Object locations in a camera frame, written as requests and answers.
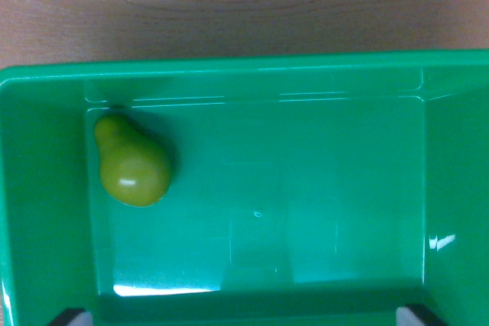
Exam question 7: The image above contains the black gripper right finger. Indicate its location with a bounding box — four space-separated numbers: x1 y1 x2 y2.
395 303 446 326

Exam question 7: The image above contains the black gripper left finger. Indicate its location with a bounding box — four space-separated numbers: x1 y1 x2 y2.
47 307 93 326

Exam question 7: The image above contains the green pear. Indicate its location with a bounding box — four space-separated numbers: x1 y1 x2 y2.
93 113 172 208

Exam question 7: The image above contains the green plastic bin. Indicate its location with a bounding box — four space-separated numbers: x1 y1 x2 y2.
0 48 489 326

